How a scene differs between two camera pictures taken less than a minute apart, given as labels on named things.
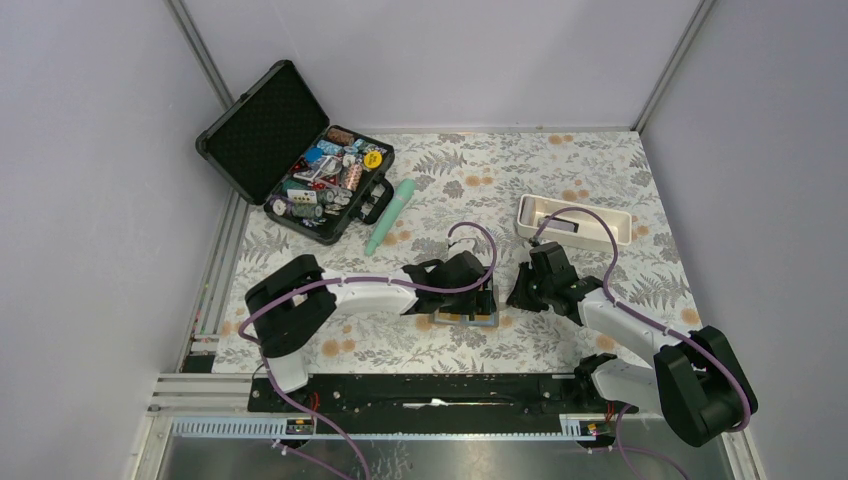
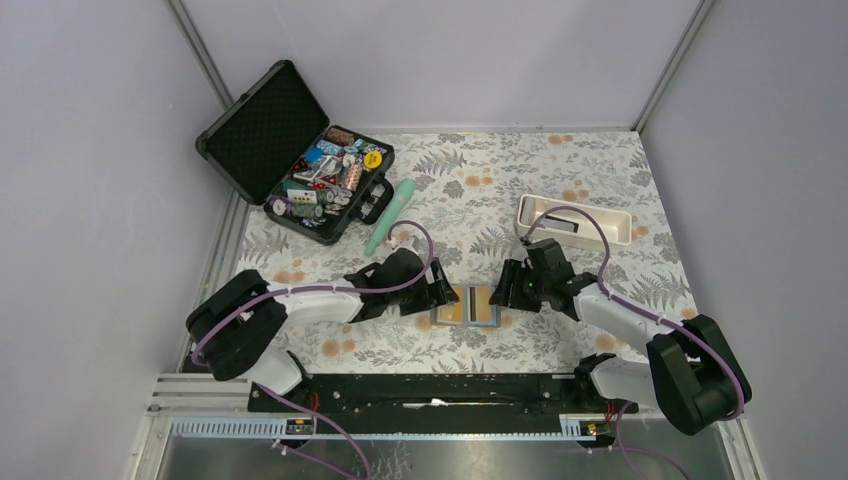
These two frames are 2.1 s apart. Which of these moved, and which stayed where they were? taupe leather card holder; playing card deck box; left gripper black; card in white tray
Moved: left gripper black
Stayed: taupe leather card holder; card in white tray; playing card deck box
